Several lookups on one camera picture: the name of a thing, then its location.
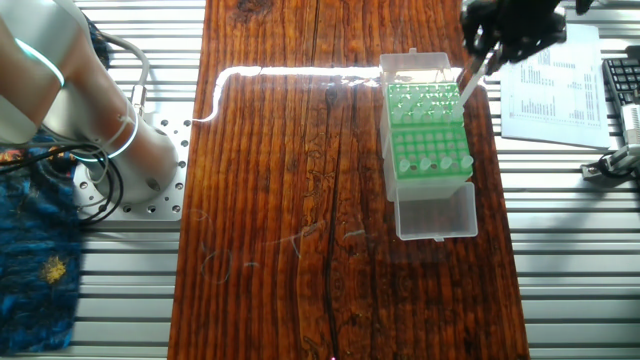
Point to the brown wooden board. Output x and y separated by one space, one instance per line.
280 200

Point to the black keyboard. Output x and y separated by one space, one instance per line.
620 80

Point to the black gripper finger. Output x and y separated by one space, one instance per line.
480 30
530 47

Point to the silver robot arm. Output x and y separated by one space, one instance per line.
40 75

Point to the printed white paper sheet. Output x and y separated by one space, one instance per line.
550 115

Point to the blue painted cloth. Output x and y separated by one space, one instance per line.
35 280

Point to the aluminium post with foot bracket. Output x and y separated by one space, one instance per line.
590 171

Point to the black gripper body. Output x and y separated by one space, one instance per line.
525 20

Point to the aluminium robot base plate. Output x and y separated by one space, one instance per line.
170 200

